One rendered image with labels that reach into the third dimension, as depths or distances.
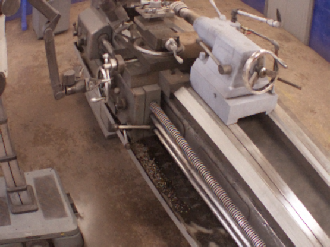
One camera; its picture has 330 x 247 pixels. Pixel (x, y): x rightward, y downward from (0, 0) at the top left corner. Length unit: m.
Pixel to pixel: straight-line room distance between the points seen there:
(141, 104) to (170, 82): 0.19
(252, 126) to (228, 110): 0.30
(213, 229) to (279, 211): 0.54
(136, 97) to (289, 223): 1.03
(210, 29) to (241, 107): 0.40
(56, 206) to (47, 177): 0.25
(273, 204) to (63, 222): 1.12
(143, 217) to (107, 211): 0.23
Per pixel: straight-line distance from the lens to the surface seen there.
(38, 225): 1.99
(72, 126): 3.02
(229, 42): 1.70
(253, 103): 1.73
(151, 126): 2.00
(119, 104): 2.03
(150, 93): 1.93
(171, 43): 1.88
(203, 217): 1.87
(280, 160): 1.78
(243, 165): 1.52
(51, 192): 2.15
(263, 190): 1.44
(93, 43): 2.68
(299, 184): 1.69
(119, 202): 2.43
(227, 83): 1.69
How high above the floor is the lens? 1.83
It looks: 37 degrees down
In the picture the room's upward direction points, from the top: 6 degrees clockwise
